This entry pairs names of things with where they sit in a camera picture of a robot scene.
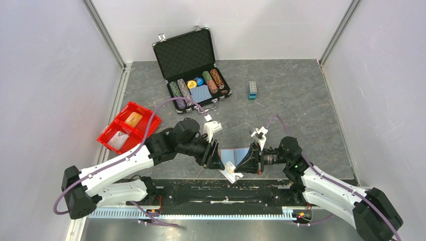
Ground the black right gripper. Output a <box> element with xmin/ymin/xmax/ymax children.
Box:
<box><xmin>234</xmin><ymin>142</ymin><xmax>289</xmax><ymax>175</ymax></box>

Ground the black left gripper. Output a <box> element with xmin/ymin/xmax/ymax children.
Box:
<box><xmin>177</xmin><ymin>134</ymin><xmax>225</xmax><ymax>171</ymax></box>

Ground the orange leather card holder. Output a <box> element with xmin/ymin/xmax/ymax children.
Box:
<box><xmin>219</xmin><ymin>148</ymin><xmax>249</xmax><ymax>167</ymax></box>

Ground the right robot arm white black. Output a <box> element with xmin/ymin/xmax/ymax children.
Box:
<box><xmin>235</xmin><ymin>137</ymin><xmax>403</xmax><ymax>240</ymax></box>

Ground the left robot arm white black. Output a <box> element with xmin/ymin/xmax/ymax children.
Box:
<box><xmin>54</xmin><ymin>118</ymin><xmax>225</xmax><ymax>219</ymax></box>

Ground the blue playing card deck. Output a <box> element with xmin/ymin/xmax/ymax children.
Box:
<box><xmin>189</xmin><ymin>85</ymin><xmax>212</xmax><ymax>103</ymax></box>

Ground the white card in bin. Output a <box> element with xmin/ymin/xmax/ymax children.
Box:
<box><xmin>108</xmin><ymin>131</ymin><xmax>129</xmax><ymax>150</ymax></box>

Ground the grey blue toy brick stack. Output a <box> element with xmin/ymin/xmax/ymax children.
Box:
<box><xmin>248</xmin><ymin>81</ymin><xmax>257</xmax><ymax>100</ymax></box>

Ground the pink grey chip stack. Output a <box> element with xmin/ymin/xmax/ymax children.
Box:
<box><xmin>176</xmin><ymin>79</ymin><xmax>193</xmax><ymax>106</ymax></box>

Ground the green purple chip stack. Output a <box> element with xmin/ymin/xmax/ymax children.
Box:
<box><xmin>169</xmin><ymin>82</ymin><xmax>187</xmax><ymax>109</ymax></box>

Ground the yellow dealer chip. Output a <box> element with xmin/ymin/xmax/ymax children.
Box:
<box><xmin>186</xmin><ymin>80</ymin><xmax>197</xmax><ymax>89</ymax></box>

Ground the blue dealer chip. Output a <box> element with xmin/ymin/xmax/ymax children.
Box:
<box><xmin>194</xmin><ymin>77</ymin><xmax>204</xmax><ymax>86</ymax></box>

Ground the brown orange chip stack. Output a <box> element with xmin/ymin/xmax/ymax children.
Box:
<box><xmin>209</xmin><ymin>69</ymin><xmax>225</xmax><ymax>90</ymax></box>

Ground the green red chip stack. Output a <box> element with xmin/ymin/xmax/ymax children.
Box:
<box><xmin>202</xmin><ymin>71</ymin><xmax>219</xmax><ymax>94</ymax></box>

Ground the red bin far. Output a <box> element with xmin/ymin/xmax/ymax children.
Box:
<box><xmin>114</xmin><ymin>101</ymin><xmax>162</xmax><ymax>136</ymax></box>

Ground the red bin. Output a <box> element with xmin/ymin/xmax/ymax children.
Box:
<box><xmin>97</xmin><ymin>120</ymin><xmax>143</xmax><ymax>154</ymax></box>
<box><xmin>114</xmin><ymin>101</ymin><xmax>162</xmax><ymax>136</ymax></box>

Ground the red bin near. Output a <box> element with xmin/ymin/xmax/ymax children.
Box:
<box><xmin>97</xmin><ymin>120</ymin><xmax>143</xmax><ymax>154</ymax></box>

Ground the black poker chip case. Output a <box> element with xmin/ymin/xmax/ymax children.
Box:
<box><xmin>152</xmin><ymin>26</ymin><xmax>232</xmax><ymax>114</ymax></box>

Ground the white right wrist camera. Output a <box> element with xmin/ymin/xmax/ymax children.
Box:
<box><xmin>251</xmin><ymin>127</ymin><xmax>268</xmax><ymax>151</ymax></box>

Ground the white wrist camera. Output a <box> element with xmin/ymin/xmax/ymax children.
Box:
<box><xmin>203</xmin><ymin>114</ymin><xmax>223</xmax><ymax>143</ymax></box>
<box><xmin>251</xmin><ymin>127</ymin><xmax>268</xmax><ymax>151</ymax></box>

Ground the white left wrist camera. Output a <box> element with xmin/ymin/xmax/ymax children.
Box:
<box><xmin>203</xmin><ymin>114</ymin><xmax>223</xmax><ymax>143</ymax></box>

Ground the aluminium slotted cable duct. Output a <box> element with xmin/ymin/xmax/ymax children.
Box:
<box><xmin>87</xmin><ymin>206</ymin><xmax>294</xmax><ymax>220</ymax></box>

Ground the right aluminium frame post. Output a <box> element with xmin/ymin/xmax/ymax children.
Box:
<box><xmin>318</xmin><ymin>0</ymin><xmax>362</xmax><ymax>68</ymax></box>

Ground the aluminium frame post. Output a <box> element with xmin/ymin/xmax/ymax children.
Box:
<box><xmin>318</xmin><ymin>0</ymin><xmax>362</xmax><ymax>68</ymax></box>
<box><xmin>82</xmin><ymin>0</ymin><xmax>126</xmax><ymax>70</ymax></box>

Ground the left aluminium frame post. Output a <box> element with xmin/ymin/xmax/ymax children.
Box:
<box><xmin>82</xmin><ymin>0</ymin><xmax>126</xmax><ymax>70</ymax></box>

